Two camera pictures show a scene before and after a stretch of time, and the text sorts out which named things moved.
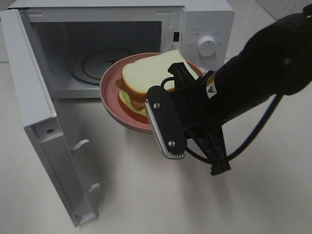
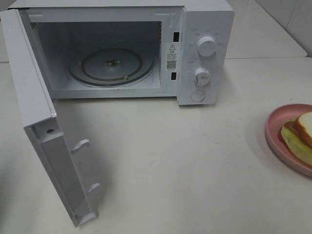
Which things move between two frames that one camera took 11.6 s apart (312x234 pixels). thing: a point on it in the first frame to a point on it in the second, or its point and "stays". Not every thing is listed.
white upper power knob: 206,46 stays
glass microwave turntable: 88,66 stays
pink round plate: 109,90 to 275,122
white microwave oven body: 78,38 stays
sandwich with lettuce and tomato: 138,76 to 297,134
